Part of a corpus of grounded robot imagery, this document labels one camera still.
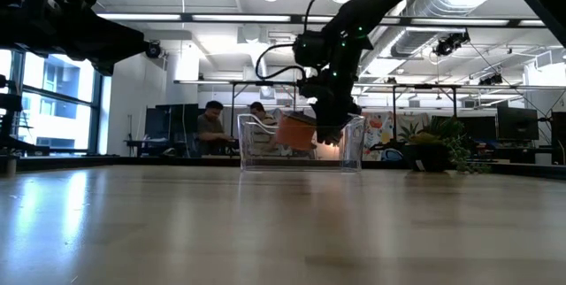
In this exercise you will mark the red measuring cup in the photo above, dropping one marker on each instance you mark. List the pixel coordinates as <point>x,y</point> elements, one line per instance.
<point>294,132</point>

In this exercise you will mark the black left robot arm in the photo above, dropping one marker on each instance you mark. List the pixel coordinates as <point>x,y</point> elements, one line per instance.
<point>40,28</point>

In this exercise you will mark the clear plastic basket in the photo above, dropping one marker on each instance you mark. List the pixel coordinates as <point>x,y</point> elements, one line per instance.
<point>256,156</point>

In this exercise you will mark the colourful patterned banner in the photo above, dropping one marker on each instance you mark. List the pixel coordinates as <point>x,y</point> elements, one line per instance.
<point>378,132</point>

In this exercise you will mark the black ceiling spotlight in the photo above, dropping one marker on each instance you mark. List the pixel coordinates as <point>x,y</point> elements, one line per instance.
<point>155,50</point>

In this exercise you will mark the person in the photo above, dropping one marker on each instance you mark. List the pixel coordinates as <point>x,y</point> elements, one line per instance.
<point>258,109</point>
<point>212,130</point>

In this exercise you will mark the potted succulent plant black pot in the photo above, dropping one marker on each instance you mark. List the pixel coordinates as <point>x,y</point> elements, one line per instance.
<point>426,154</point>

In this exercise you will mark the large window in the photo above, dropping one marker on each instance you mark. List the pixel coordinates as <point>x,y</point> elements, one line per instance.
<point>57,108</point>

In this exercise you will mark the black monitor pair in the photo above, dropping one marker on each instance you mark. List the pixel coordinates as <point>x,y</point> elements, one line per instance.
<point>172,121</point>

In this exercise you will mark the black ceiling-mounted device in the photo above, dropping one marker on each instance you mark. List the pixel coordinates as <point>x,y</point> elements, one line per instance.
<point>446,46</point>

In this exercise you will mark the long overhead light bar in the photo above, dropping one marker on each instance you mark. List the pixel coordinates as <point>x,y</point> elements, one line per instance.
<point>239,17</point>

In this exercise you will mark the black computer monitor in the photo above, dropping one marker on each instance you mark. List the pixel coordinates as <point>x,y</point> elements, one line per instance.
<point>517,123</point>
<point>559,134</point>

